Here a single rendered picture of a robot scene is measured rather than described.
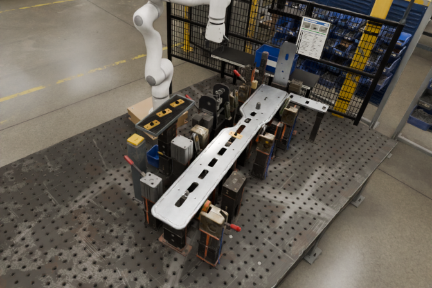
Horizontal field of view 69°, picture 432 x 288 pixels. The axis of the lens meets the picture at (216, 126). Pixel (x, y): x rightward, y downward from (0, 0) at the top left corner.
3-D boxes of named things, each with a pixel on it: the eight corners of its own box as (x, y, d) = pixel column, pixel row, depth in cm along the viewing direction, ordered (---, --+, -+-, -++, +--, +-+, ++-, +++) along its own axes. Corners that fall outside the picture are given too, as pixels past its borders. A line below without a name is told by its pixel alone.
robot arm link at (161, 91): (148, 96, 217) (145, 66, 200) (161, 81, 229) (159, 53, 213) (163, 101, 214) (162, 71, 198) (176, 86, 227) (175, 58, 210)
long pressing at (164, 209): (186, 235, 136) (186, 233, 135) (145, 211, 143) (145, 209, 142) (290, 93, 233) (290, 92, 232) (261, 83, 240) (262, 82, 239)
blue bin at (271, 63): (288, 77, 243) (292, 62, 234) (252, 65, 253) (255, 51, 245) (295, 69, 254) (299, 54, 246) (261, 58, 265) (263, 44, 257)
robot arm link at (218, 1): (213, 11, 170) (206, 16, 163) (215, -15, 162) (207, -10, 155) (227, 14, 168) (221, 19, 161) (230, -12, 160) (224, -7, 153)
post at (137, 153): (143, 204, 181) (136, 148, 153) (132, 198, 183) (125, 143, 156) (151, 195, 186) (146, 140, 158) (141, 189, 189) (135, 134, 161)
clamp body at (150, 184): (157, 234, 167) (153, 191, 144) (140, 224, 171) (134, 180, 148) (167, 221, 173) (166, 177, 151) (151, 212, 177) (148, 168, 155)
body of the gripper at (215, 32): (204, 19, 166) (203, 39, 173) (221, 24, 162) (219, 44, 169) (211, 15, 171) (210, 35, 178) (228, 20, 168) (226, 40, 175)
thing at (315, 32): (320, 61, 243) (332, 22, 224) (292, 53, 251) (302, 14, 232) (321, 60, 245) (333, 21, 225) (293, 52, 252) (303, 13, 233)
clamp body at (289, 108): (286, 153, 224) (297, 114, 203) (270, 147, 228) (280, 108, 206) (290, 146, 231) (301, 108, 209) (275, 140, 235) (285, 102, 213)
